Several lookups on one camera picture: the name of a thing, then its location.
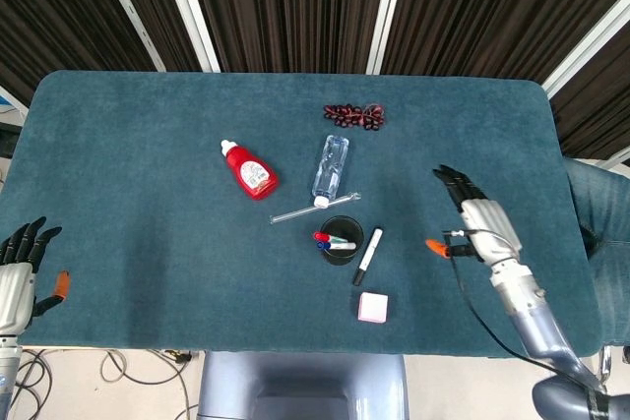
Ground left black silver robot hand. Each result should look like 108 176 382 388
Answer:
0 215 73 335

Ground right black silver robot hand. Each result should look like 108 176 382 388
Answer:
424 163 525 267

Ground black white marker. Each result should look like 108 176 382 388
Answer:
351 227 386 287

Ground black pen cup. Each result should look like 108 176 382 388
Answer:
317 214 366 268

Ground red cap marker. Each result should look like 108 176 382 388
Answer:
313 230 353 245

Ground teal table cloth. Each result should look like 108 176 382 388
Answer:
0 70 604 359

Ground pale pink cube block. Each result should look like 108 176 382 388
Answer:
356 291 391 326

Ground clear plastic water bottle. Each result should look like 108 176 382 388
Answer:
311 134 351 210

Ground bunch of red grapes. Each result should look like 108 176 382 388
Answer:
322 102 387 133

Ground clear glass rod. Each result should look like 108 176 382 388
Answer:
269 190 363 225

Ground grey-blue robot torso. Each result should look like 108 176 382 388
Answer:
197 350 410 420

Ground red squeeze bottle white cap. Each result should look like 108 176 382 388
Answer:
219 139 281 203

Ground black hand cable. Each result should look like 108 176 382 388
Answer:
441 228 609 394

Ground loose floor cables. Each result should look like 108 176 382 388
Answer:
13 347 201 420

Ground black strap on arm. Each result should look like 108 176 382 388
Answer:
585 387 611 420

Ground thin white frame post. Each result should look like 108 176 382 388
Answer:
90 0 167 73

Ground wide white frame post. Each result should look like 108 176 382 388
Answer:
156 0 221 74

